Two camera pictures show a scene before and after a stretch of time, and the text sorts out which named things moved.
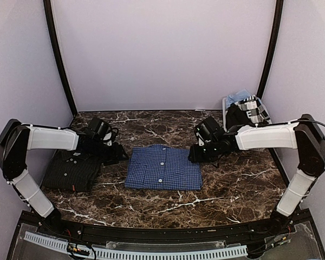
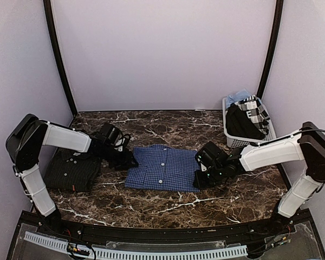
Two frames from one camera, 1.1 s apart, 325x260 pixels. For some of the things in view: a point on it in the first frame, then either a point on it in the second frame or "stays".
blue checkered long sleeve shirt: x=163 y=167 stays
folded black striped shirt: x=72 y=170 stays
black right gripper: x=196 y=156 to x=200 y=183
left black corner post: x=50 y=26 stays
